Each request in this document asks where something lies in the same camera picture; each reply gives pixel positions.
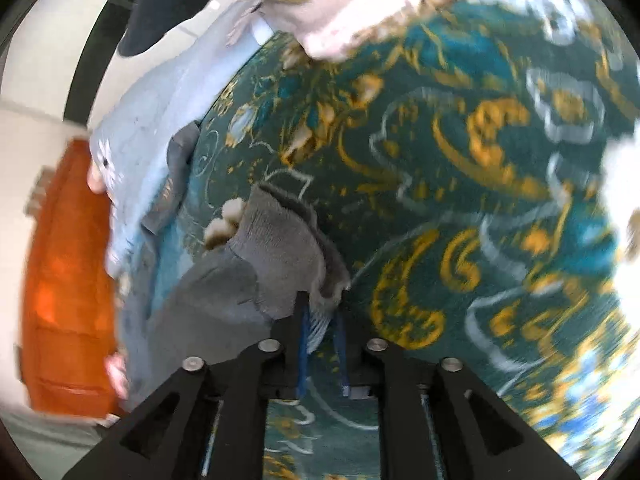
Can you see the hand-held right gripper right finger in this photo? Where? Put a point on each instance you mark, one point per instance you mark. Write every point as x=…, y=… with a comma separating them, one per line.
x=341, y=347

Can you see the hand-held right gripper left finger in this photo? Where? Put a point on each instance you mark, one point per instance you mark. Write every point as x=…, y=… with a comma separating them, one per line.
x=301, y=345

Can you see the grey fleece garment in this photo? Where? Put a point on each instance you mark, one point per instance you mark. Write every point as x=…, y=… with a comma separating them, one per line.
x=280, y=250

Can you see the dark navy garment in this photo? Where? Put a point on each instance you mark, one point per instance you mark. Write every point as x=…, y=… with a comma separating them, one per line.
x=150, y=15

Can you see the green floral bedsheet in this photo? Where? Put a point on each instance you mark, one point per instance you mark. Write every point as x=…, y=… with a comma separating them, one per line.
x=450, y=210

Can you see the orange wooden headboard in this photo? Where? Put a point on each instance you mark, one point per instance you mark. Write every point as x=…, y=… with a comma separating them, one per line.
x=65, y=285

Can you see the light blue daisy quilt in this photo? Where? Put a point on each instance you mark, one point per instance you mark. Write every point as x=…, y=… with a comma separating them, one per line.
x=145, y=120

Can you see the white cloth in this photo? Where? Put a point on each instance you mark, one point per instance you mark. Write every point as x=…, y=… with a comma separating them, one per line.
x=622, y=200

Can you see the pink garment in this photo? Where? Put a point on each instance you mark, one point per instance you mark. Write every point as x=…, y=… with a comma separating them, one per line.
x=350, y=15

